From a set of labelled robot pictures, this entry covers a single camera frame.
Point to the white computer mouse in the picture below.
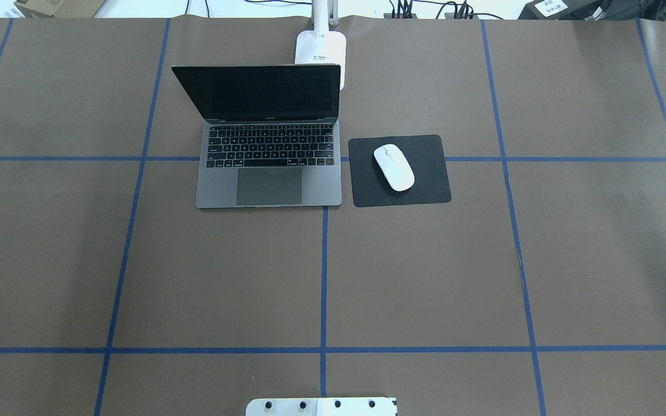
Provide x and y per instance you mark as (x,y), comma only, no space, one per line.
(395,167)

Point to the black mouse pad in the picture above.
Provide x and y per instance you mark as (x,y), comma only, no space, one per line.
(425,155)

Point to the grey laptop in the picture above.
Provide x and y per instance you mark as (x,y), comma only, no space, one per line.
(271,135)

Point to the black power strip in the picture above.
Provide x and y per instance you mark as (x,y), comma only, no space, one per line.
(436,10)

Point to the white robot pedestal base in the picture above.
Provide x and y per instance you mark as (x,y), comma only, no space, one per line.
(323,406)

